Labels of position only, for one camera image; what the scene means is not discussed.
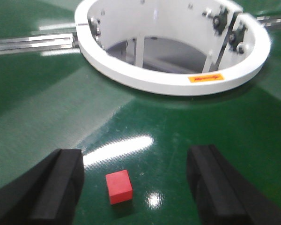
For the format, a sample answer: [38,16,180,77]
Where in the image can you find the red cube block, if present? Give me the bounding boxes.
[105,170,133,205]

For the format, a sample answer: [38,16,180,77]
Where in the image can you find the white inner conveyor ring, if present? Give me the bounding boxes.
[74,0,271,97]

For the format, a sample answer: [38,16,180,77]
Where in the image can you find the metal conveyor seam rollers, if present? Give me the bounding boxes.
[0,32,79,55]

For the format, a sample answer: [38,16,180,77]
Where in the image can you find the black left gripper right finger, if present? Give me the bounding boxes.
[186,144,281,225]

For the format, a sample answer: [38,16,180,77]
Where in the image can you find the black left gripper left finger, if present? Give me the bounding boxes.
[0,149,84,225]

